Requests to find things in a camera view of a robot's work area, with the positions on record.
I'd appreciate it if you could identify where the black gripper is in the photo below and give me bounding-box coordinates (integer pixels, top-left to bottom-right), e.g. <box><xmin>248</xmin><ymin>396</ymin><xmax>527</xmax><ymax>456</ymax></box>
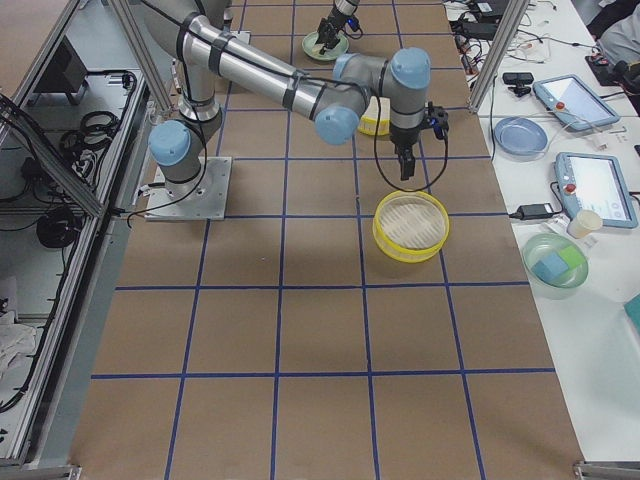
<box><xmin>390</xmin><ymin>124</ymin><xmax>421</xmax><ymax>181</ymax></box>
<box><xmin>317</xmin><ymin>15</ymin><xmax>348</xmax><ymax>55</ymax></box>

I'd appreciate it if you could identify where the cream white bun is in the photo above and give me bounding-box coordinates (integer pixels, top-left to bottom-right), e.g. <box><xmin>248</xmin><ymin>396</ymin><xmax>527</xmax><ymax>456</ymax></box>
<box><xmin>313</xmin><ymin>43</ymin><xmax>326</xmax><ymax>55</ymax></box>

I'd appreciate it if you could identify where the yellow bamboo steamer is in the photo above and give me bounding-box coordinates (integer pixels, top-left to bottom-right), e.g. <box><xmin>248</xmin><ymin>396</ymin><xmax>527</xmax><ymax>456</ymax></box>
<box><xmin>357</xmin><ymin>97</ymin><xmax>390</xmax><ymax>136</ymax></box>
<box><xmin>372</xmin><ymin>191</ymin><xmax>450</xmax><ymax>264</ymax></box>

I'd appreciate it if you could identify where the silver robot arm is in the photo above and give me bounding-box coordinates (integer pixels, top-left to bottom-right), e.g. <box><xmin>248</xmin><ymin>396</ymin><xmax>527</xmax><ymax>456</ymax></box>
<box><xmin>144</xmin><ymin>1</ymin><xmax>447</xmax><ymax>180</ymax></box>
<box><xmin>316</xmin><ymin>0</ymin><xmax>363</xmax><ymax>54</ymax></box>

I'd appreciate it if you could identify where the green plate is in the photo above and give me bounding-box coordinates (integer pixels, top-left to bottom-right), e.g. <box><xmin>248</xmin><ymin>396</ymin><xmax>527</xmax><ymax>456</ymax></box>
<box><xmin>302</xmin><ymin>32</ymin><xmax>349</xmax><ymax>62</ymax></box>

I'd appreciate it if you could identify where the blue plate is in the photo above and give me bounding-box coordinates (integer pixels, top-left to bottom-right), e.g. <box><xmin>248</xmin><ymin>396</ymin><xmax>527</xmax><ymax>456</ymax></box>
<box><xmin>494</xmin><ymin>117</ymin><xmax>548</xmax><ymax>158</ymax></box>

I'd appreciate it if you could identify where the black power adapter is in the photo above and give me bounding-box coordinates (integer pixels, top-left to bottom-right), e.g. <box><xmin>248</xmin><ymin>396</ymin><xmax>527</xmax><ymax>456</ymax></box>
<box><xmin>509</xmin><ymin>203</ymin><xmax>557</xmax><ymax>221</ymax></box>

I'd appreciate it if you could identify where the black webcam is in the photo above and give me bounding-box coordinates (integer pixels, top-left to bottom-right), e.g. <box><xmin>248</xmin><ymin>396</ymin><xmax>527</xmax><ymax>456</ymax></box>
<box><xmin>502</xmin><ymin>72</ymin><xmax>534</xmax><ymax>98</ymax></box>

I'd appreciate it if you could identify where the far blue teach pendant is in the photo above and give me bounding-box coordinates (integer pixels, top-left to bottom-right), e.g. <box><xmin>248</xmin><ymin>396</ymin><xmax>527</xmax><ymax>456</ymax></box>
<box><xmin>532</xmin><ymin>74</ymin><xmax>620</xmax><ymax>131</ymax></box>

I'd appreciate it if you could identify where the blue teach pendant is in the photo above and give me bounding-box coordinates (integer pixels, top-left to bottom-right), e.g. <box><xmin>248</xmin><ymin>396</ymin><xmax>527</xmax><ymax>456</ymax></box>
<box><xmin>532</xmin><ymin>74</ymin><xmax>620</xmax><ymax>131</ymax></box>
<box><xmin>554</xmin><ymin>152</ymin><xmax>639</xmax><ymax>229</ymax></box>

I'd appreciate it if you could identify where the green bowl with sponges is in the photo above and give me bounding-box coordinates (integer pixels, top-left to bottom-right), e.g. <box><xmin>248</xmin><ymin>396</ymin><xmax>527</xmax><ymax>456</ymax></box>
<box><xmin>522</xmin><ymin>233</ymin><xmax>589</xmax><ymax>300</ymax></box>

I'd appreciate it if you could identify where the near blue teach pendant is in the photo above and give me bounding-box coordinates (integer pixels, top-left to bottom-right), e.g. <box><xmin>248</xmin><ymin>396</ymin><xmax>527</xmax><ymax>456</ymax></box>
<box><xmin>554</xmin><ymin>152</ymin><xmax>639</xmax><ymax>229</ymax></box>

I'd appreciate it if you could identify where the paper cup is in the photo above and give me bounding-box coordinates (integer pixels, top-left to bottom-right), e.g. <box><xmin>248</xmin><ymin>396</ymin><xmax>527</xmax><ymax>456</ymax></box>
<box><xmin>567</xmin><ymin>209</ymin><xmax>603</xmax><ymax>239</ymax></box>

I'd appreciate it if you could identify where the crumpled white cloth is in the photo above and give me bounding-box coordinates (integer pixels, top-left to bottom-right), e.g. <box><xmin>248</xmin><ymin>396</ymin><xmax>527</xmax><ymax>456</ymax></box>
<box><xmin>0</xmin><ymin>277</ymin><xmax>39</xmax><ymax>386</ymax></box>

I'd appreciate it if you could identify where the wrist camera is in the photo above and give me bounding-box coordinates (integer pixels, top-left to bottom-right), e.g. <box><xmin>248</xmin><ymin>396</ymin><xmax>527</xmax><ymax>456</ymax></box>
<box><xmin>427</xmin><ymin>102</ymin><xmax>449</xmax><ymax>141</ymax></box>
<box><xmin>346</xmin><ymin>15</ymin><xmax>362</xmax><ymax>33</ymax></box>

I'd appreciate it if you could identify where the aluminium frame post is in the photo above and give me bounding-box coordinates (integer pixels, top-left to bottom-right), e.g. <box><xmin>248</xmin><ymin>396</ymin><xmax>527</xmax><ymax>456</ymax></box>
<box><xmin>468</xmin><ymin>0</ymin><xmax>529</xmax><ymax>113</ymax></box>

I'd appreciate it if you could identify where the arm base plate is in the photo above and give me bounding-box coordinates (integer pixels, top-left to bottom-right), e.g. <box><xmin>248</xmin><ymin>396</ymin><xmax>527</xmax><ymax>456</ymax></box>
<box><xmin>144</xmin><ymin>155</ymin><xmax>233</xmax><ymax>221</ymax></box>

